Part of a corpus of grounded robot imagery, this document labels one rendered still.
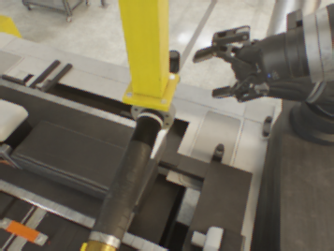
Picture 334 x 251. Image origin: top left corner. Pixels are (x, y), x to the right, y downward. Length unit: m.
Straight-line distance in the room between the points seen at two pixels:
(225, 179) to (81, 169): 0.53
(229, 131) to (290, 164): 0.28
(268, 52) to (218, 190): 0.65
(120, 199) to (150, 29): 0.24
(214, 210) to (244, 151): 0.31
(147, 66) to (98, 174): 0.45
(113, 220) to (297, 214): 0.74
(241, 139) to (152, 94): 0.79
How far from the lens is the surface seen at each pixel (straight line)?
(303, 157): 1.11
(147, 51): 0.36
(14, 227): 0.91
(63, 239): 0.83
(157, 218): 1.03
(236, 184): 1.00
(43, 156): 0.84
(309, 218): 1.01
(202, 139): 1.12
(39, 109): 1.14
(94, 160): 0.79
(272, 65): 0.42
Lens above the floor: 1.76
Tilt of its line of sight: 54 degrees down
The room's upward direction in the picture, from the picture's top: 1 degrees counter-clockwise
